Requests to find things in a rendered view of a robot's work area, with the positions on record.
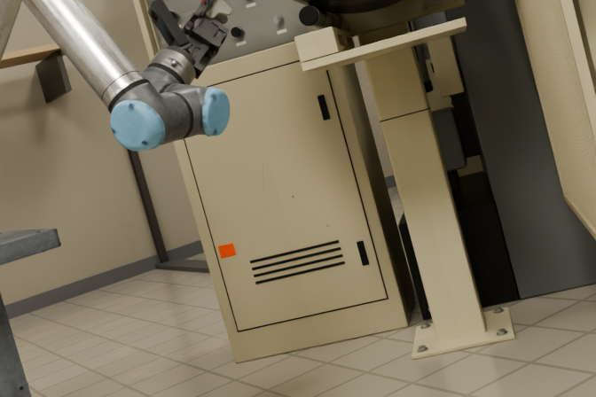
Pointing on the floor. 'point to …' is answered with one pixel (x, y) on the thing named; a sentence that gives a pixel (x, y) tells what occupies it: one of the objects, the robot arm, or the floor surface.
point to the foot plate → (501, 324)
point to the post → (421, 180)
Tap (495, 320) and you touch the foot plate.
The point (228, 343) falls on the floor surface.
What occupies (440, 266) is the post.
